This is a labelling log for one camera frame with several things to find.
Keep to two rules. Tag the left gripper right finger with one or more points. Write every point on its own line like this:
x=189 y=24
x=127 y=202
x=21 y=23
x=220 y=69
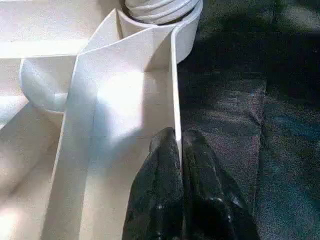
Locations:
x=210 y=205

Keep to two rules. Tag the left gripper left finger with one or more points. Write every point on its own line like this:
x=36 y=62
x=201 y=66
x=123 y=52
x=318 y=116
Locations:
x=157 y=200

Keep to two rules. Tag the white plastic table top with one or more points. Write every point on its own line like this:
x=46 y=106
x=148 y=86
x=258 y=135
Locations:
x=110 y=100

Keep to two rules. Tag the white plastic table leg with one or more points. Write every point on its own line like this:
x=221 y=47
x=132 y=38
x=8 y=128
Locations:
x=160 y=9

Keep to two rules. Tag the black mat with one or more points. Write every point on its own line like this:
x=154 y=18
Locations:
x=260 y=130

